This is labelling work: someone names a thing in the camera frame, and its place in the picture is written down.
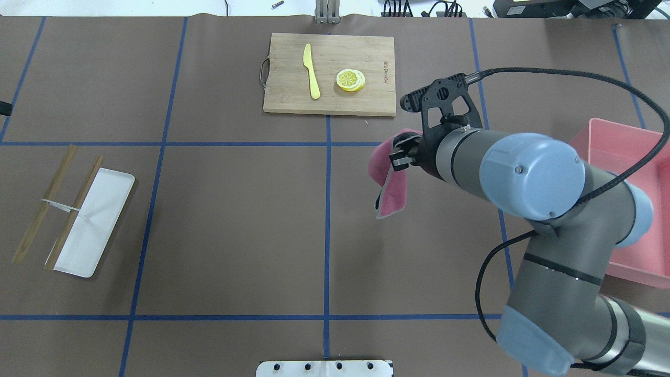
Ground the bamboo cutting board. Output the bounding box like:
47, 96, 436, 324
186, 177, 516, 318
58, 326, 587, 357
263, 33, 397, 117

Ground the wooden rack rod two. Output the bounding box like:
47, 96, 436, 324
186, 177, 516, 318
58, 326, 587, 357
44, 155, 105, 270

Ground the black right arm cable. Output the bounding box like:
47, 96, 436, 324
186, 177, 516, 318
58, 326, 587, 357
463, 67, 670, 341

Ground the aluminium frame post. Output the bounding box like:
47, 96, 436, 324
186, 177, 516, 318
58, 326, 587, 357
314, 0, 341, 25

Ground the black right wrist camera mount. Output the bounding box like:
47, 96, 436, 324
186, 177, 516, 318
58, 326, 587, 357
399, 72, 483, 141

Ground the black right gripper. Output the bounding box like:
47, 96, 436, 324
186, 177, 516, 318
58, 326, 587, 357
388, 134, 445, 179

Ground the yellow lemon slice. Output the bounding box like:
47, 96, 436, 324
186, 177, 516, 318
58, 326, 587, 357
336, 69, 366, 92

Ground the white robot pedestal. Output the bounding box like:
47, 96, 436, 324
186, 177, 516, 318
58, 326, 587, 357
255, 360, 395, 376

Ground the pink grey cloth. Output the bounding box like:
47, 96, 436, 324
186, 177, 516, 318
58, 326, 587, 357
367, 128, 422, 219

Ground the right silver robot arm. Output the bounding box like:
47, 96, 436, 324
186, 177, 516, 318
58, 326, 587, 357
381, 128, 668, 376

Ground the yellow plastic knife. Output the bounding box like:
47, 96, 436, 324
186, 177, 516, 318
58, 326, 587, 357
302, 43, 321, 100

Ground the pink plastic bin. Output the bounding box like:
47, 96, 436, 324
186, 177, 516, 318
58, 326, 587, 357
569, 118, 670, 290

